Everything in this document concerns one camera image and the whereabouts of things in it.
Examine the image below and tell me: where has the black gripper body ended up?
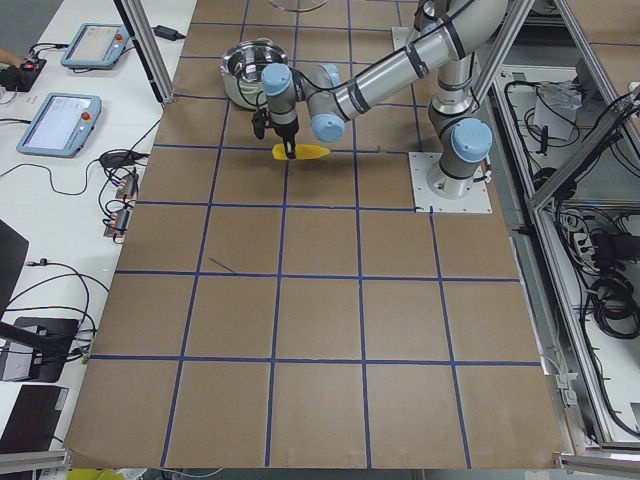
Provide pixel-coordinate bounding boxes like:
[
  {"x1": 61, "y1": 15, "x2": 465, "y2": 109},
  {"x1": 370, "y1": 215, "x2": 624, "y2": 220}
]
[{"x1": 272, "y1": 119, "x2": 299, "y2": 145}]

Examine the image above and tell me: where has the yellow corn cob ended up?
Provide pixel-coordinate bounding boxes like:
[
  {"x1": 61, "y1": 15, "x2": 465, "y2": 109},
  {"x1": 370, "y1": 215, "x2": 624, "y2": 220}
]
[{"x1": 272, "y1": 143, "x2": 331, "y2": 161}]

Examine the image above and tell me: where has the glass pot lid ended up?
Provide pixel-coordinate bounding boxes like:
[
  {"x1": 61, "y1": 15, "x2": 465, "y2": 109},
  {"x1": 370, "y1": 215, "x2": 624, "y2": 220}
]
[{"x1": 268, "y1": 0, "x2": 327, "y2": 13}]

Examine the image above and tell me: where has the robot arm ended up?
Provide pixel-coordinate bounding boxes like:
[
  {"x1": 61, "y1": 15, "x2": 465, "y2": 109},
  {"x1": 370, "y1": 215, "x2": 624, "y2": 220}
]
[{"x1": 252, "y1": 0, "x2": 508, "y2": 200}]

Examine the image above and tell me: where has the pale green steel pot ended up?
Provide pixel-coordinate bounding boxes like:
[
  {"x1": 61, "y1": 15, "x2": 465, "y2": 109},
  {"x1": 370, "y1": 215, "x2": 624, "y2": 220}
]
[{"x1": 220, "y1": 38, "x2": 288, "y2": 110}]

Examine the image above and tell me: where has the black power brick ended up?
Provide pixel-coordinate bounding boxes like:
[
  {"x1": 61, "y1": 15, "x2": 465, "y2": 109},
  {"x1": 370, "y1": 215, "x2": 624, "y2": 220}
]
[{"x1": 153, "y1": 25, "x2": 186, "y2": 41}]

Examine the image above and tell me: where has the upper teach pendant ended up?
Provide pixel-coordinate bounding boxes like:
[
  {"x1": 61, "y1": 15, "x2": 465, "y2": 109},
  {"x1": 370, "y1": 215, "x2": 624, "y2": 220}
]
[{"x1": 60, "y1": 23, "x2": 130, "y2": 70}]

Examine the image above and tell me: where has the teach pendant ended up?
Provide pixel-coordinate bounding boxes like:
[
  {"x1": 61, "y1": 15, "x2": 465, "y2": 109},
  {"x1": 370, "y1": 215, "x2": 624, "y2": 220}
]
[
  {"x1": 60, "y1": 23, "x2": 130, "y2": 70},
  {"x1": 16, "y1": 92, "x2": 102, "y2": 158}
]

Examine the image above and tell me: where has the lower teach pendant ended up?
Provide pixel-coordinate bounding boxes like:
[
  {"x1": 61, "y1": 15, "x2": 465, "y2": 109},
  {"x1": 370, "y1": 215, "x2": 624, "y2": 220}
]
[{"x1": 16, "y1": 92, "x2": 102, "y2": 158}]

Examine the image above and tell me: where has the aluminium frame post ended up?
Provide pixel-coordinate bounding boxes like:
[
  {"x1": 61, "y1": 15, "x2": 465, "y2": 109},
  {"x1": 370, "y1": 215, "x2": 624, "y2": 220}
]
[{"x1": 113, "y1": 0, "x2": 175, "y2": 105}]

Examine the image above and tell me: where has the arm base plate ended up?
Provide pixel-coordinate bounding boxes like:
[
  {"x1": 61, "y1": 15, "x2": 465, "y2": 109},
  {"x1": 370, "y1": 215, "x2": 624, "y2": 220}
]
[{"x1": 408, "y1": 152, "x2": 492, "y2": 215}]

